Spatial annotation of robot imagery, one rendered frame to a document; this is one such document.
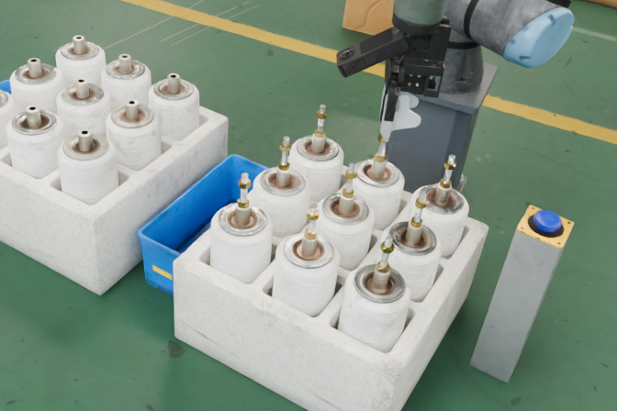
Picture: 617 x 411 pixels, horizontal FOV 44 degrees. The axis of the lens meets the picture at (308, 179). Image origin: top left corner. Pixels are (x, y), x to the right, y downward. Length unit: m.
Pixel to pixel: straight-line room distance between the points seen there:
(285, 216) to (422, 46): 0.35
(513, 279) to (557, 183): 0.66
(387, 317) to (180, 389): 0.38
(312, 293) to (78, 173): 0.45
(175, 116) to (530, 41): 0.65
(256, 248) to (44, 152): 0.43
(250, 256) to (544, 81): 1.30
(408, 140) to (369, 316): 0.54
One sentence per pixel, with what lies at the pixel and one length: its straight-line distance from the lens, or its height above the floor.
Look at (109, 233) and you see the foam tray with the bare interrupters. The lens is 1.35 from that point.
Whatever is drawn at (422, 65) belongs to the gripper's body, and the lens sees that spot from 1.16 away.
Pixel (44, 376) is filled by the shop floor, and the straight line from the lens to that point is 1.32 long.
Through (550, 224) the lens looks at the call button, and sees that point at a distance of 1.16.
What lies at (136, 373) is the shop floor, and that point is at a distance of 1.30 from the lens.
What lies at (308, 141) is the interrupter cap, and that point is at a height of 0.25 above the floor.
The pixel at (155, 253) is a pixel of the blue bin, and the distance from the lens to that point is 1.36.
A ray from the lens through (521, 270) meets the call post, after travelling 1.20.
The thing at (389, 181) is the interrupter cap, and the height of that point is 0.25.
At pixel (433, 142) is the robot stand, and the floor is 0.19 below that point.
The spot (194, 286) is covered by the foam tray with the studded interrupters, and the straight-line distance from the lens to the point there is 1.22.
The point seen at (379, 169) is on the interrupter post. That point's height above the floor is 0.27.
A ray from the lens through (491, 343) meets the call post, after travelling 1.32.
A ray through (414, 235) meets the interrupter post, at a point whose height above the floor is 0.27.
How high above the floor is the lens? 1.02
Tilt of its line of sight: 38 degrees down
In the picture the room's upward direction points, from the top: 7 degrees clockwise
